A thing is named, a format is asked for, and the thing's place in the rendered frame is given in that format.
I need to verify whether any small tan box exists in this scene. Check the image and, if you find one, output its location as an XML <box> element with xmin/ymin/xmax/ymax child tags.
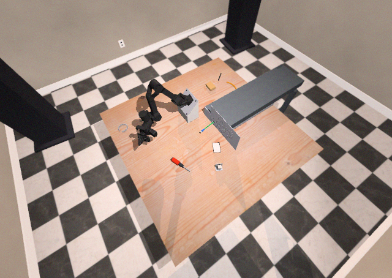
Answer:
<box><xmin>206</xmin><ymin>82</ymin><xmax>216</xmax><ymax>91</ymax></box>

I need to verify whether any red screwdriver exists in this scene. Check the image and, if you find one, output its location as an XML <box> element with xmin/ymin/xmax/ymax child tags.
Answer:
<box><xmin>171</xmin><ymin>157</ymin><xmax>188</xmax><ymax>170</ymax></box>

